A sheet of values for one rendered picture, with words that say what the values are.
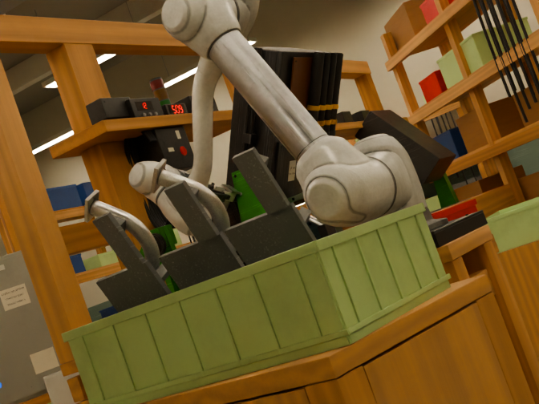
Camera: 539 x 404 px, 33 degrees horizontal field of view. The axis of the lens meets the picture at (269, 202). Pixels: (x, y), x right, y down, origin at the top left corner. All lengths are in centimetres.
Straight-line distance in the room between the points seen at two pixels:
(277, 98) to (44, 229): 85
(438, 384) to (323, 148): 77
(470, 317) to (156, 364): 58
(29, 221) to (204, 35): 79
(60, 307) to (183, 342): 111
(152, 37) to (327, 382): 227
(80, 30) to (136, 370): 171
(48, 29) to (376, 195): 136
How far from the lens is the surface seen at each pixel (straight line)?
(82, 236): 296
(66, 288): 273
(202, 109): 261
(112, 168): 304
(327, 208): 212
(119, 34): 335
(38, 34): 305
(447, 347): 166
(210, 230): 167
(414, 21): 689
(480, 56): 607
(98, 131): 291
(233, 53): 232
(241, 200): 303
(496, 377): 177
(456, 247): 223
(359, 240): 156
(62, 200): 848
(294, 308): 148
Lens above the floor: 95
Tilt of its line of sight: 3 degrees up
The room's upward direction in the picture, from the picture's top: 20 degrees counter-clockwise
